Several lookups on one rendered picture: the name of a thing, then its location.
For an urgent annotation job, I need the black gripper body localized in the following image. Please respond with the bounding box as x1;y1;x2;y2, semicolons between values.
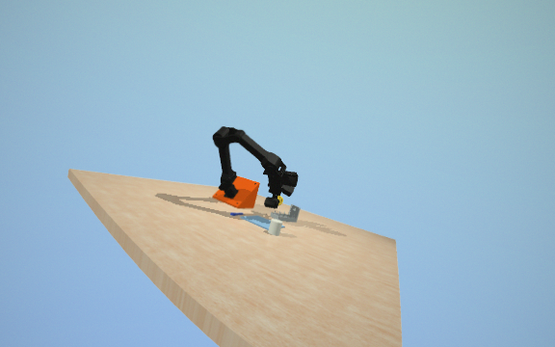
264;182;281;209

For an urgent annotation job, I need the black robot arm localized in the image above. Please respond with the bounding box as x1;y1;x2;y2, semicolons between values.
213;126;298;199

